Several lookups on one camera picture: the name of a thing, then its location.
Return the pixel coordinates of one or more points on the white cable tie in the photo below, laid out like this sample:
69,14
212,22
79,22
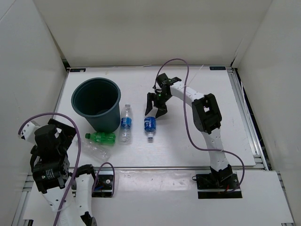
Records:
191,80

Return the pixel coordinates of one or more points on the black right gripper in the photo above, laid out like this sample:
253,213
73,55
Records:
162,109

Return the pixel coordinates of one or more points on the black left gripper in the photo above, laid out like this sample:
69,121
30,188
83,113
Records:
67,133

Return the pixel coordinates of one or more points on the blue label bottle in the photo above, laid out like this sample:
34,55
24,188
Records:
125,131
150,127

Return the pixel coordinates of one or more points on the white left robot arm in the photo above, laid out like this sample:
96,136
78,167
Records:
69,194

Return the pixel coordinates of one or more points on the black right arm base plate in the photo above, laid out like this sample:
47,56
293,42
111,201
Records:
209,189

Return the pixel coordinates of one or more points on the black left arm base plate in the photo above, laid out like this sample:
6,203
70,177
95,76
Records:
105,185

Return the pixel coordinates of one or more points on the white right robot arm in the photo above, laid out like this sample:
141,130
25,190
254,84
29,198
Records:
206,117

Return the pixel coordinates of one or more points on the green plastic bottle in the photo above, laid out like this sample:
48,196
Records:
101,138

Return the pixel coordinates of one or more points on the dark teal ribbed bin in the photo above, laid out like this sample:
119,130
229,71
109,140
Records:
97,100

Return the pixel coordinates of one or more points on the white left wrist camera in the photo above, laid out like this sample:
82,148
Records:
27,133

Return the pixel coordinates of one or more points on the clear plastic bottle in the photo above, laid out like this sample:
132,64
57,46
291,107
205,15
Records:
95,151

